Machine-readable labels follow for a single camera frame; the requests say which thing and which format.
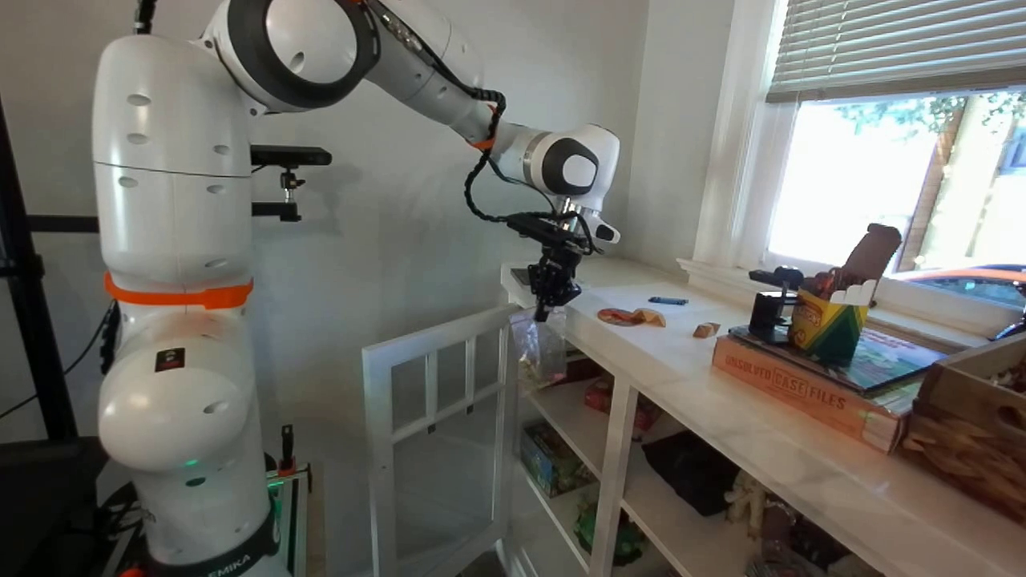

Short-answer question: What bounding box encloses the black camera on stand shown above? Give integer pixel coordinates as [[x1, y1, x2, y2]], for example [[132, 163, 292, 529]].
[[252, 144, 332, 221]]

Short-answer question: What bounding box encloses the clear plastic zip bag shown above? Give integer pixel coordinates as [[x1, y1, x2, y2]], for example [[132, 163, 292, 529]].
[[509, 311, 568, 385]]

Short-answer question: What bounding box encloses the black jar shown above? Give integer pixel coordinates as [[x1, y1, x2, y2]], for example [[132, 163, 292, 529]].
[[748, 268, 805, 342]]

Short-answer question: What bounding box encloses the brown food on plate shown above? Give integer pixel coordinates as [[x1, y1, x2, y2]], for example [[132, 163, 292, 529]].
[[596, 309, 669, 327]]

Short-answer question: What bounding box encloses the window blind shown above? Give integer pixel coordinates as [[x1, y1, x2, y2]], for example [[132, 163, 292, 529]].
[[768, 0, 1026, 102]]

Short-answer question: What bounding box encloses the white cabinet door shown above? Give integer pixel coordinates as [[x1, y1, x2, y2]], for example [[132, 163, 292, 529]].
[[362, 309, 517, 577]]

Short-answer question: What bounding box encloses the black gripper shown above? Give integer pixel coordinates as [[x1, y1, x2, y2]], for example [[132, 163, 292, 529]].
[[508, 212, 593, 323]]

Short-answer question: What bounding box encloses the white shelf cabinet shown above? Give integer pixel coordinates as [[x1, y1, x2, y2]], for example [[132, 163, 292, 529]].
[[496, 255, 1026, 577]]

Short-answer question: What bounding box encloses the blue pen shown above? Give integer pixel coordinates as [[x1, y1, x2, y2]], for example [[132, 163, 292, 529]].
[[648, 295, 689, 309]]

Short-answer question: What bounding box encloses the small brown item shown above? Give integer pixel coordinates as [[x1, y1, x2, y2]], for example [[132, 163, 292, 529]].
[[694, 321, 723, 339]]

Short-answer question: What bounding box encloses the wooden crate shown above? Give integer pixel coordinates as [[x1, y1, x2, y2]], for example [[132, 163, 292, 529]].
[[898, 336, 1026, 522]]

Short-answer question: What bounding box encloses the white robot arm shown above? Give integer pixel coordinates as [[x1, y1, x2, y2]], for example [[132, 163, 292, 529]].
[[91, 0, 618, 577]]

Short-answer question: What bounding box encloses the crayon box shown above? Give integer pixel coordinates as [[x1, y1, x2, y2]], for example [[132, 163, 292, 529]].
[[788, 292, 869, 365]]

